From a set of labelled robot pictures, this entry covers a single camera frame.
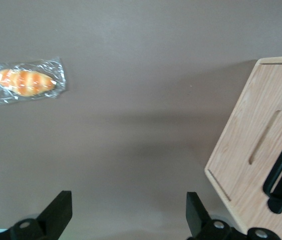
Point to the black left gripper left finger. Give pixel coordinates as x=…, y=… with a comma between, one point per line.
x=50, y=220

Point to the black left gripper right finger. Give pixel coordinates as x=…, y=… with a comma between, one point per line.
x=201, y=225

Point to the wooden drawer cabinet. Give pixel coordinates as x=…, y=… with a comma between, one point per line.
x=281, y=59

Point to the bread roll in clear wrapper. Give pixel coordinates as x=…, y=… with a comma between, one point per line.
x=25, y=81

